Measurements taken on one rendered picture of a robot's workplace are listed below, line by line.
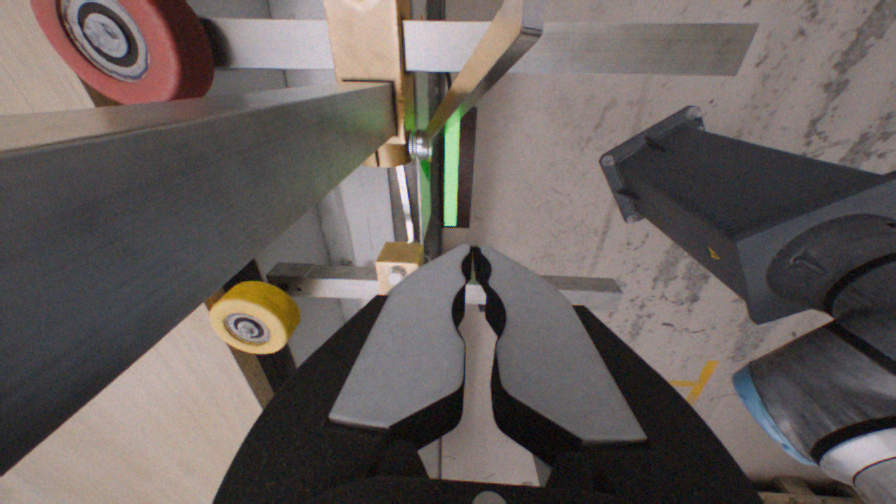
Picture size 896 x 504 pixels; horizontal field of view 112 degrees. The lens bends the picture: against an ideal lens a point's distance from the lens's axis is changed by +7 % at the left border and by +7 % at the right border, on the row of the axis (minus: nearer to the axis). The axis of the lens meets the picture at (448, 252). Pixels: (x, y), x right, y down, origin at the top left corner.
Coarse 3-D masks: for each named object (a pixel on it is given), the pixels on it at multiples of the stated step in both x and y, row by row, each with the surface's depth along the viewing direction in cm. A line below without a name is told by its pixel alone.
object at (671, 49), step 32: (224, 32) 22; (256, 32) 21; (288, 32) 21; (320, 32) 21; (416, 32) 21; (448, 32) 21; (480, 32) 21; (544, 32) 21; (576, 32) 20; (608, 32) 20; (640, 32) 20; (672, 32) 20; (704, 32) 20; (736, 32) 20; (224, 64) 23; (256, 64) 23; (288, 64) 22; (320, 64) 22; (416, 64) 22; (448, 64) 22; (544, 64) 21; (576, 64) 21; (608, 64) 21; (640, 64) 21; (672, 64) 21; (704, 64) 21; (736, 64) 21
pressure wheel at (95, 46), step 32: (32, 0) 18; (64, 0) 18; (96, 0) 17; (128, 0) 17; (160, 0) 18; (64, 32) 18; (96, 32) 18; (128, 32) 18; (160, 32) 18; (192, 32) 19; (96, 64) 19; (128, 64) 19; (160, 64) 19; (192, 64) 20; (128, 96) 20; (160, 96) 20; (192, 96) 21
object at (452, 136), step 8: (456, 128) 39; (448, 136) 39; (456, 136) 39; (448, 144) 40; (456, 144) 40; (448, 152) 40; (456, 152) 40; (448, 160) 41; (456, 160) 41; (448, 168) 42; (456, 168) 42; (448, 176) 42; (456, 176) 42; (448, 184) 43; (456, 184) 43; (448, 192) 43; (456, 192) 43; (448, 200) 44; (456, 200) 44; (448, 208) 45; (448, 216) 45; (448, 224) 46
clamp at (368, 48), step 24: (336, 0) 19; (360, 0) 19; (384, 0) 19; (408, 0) 23; (336, 24) 20; (360, 24) 20; (384, 24) 20; (336, 48) 21; (360, 48) 21; (384, 48) 21; (336, 72) 22; (360, 72) 22; (384, 72) 21; (408, 72) 24; (408, 96) 24; (408, 120) 25; (384, 144) 24; (408, 144) 26
